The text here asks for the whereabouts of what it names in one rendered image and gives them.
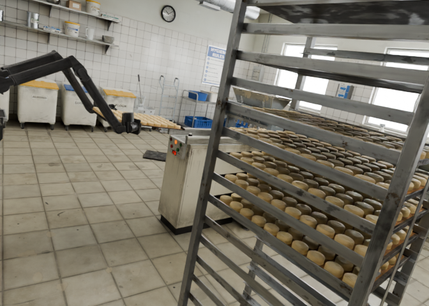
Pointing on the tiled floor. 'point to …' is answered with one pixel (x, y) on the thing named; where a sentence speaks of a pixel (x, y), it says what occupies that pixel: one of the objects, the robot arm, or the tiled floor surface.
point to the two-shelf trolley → (195, 107)
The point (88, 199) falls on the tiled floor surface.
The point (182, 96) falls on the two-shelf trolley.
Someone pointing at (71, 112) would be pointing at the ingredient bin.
